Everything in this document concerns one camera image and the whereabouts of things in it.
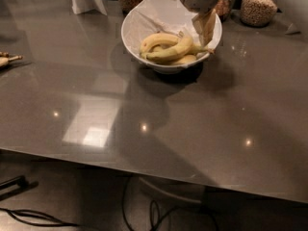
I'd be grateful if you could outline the black floor cable left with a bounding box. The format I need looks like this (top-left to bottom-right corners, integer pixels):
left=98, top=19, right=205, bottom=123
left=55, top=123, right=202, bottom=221
left=0, top=207, right=79, bottom=228

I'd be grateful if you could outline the glass jar of chickpeas right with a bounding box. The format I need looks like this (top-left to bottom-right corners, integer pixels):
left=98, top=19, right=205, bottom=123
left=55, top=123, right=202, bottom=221
left=240, top=0, right=277, bottom=27

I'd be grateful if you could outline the white paper liner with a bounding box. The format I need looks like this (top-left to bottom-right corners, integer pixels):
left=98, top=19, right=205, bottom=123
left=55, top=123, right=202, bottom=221
left=125, top=0, right=213, bottom=69

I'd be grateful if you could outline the upper left yellow banana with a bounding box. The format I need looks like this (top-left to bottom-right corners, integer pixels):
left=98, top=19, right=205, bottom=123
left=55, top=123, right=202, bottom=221
left=140, top=33, right=179, bottom=53

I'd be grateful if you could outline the black floor cable centre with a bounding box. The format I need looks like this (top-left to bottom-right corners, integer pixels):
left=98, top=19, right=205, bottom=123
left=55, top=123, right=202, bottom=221
left=120, top=175, right=220, bottom=231

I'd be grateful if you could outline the green tipped rear banana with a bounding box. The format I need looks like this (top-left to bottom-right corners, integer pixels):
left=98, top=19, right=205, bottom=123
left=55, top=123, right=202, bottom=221
left=189, top=44, right=215, bottom=55

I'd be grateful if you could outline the black floor cable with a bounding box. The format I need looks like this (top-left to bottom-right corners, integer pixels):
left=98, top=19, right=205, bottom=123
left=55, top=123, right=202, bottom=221
left=120, top=175, right=220, bottom=231
left=0, top=207, right=79, bottom=228

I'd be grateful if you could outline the black bar on floor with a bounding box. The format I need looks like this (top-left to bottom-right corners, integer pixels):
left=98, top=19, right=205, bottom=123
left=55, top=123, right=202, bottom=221
left=0, top=175, right=39, bottom=201

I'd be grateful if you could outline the yellow banana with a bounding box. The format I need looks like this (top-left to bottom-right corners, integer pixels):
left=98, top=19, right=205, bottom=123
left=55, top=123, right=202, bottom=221
left=141, top=35, right=193, bottom=63
left=140, top=33, right=179, bottom=53
left=161, top=54, right=196, bottom=65

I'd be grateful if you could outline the bottom yellow banana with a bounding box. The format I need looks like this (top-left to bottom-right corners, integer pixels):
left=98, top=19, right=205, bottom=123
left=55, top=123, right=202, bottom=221
left=161, top=54, right=196, bottom=65

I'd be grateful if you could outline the front yellow banana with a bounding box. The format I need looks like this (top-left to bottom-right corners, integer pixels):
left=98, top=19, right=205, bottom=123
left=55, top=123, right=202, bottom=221
left=141, top=35, right=193, bottom=63

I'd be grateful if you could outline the white ceramic bowl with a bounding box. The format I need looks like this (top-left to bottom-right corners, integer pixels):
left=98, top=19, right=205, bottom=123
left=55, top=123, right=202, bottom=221
left=120, top=0, right=223, bottom=75

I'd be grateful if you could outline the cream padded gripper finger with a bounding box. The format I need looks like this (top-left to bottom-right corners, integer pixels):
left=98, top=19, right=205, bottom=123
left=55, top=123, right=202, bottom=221
left=192, top=9, right=216, bottom=46

